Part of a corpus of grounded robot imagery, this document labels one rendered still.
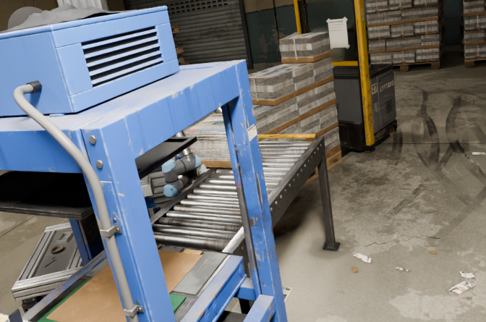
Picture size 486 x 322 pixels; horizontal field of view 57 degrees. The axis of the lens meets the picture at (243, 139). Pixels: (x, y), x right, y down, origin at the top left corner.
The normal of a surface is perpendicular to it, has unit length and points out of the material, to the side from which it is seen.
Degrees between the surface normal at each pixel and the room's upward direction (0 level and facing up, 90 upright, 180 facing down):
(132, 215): 90
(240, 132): 90
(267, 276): 90
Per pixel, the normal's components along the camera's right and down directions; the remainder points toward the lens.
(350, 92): -0.69, 0.33
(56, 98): -0.42, 0.35
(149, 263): 0.89, 0.00
